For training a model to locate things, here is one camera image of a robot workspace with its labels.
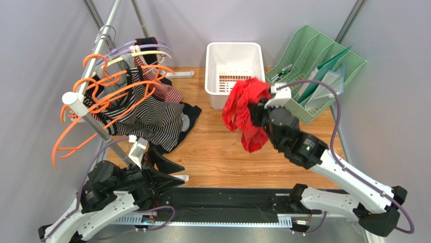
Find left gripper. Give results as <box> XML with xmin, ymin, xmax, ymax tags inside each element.
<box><xmin>111</xmin><ymin>145</ymin><xmax>186</xmax><ymax>194</ymax></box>

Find red tank top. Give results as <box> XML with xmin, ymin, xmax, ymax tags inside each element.
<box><xmin>222</xmin><ymin>77</ymin><xmax>271</xmax><ymax>153</ymax></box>

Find orange plastic hanger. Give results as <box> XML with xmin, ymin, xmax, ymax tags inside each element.
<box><xmin>51</xmin><ymin>80</ymin><xmax>160</xmax><ymax>169</ymax></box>

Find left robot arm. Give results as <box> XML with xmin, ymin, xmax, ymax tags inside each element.
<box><xmin>38</xmin><ymin>148</ymin><xmax>186</xmax><ymax>242</ymax></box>

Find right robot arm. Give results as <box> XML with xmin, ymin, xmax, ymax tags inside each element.
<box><xmin>248</xmin><ymin>99</ymin><xmax>407</xmax><ymax>237</ymax></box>

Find black white striped top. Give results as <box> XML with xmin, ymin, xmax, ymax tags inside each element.
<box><xmin>93</xmin><ymin>84</ymin><xmax>185</xmax><ymax>152</ymax></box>

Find red white striped top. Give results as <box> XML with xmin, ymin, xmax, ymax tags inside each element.
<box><xmin>129</xmin><ymin>45</ymin><xmax>183</xmax><ymax>103</ymax></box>

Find pens in organizer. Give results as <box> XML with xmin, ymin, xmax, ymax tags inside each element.
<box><xmin>270</xmin><ymin>64</ymin><xmax>293</xmax><ymax>82</ymax></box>

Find green folder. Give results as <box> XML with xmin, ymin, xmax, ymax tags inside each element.
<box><xmin>295</xmin><ymin>46</ymin><xmax>352</xmax><ymax>103</ymax></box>

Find grey garment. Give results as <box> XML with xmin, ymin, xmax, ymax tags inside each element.
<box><xmin>180</xmin><ymin>113</ymin><xmax>191</xmax><ymax>133</ymax></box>

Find white plastic basket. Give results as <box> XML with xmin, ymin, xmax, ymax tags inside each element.
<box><xmin>204</xmin><ymin>42</ymin><xmax>265</xmax><ymax>110</ymax></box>

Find green file organizer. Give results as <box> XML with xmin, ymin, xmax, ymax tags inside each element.
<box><xmin>265</xmin><ymin>25</ymin><xmax>367</xmax><ymax>125</ymax></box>

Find clear document pouch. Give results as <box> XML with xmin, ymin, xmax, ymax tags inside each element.
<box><xmin>305</xmin><ymin>62</ymin><xmax>347</xmax><ymax>112</ymax></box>

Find metal clothes rack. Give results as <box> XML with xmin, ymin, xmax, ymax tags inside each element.
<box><xmin>61</xmin><ymin>0</ymin><xmax>195</xmax><ymax>184</ymax></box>

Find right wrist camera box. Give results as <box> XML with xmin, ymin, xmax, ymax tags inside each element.
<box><xmin>264</xmin><ymin>82</ymin><xmax>291</xmax><ymax>109</ymax></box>

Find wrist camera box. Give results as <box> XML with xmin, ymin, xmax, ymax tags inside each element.
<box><xmin>128</xmin><ymin>135</ymin><xmax>149</xmax><ymax>168</ymax></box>
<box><xmin>264</xmin><ymin>82</ymin><xmax>291</xmax><ymax>109</ymax></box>

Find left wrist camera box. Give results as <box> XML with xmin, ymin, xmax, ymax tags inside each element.
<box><xmin>128</xmin><ymin>135</ymin><xmax>149</xmax><ymax>168</ymax></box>

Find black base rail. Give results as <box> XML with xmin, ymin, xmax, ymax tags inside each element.
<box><xmin>143</xmin><ymin>187</ymin><xmax>322</xmax><ymax>223</ymax></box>

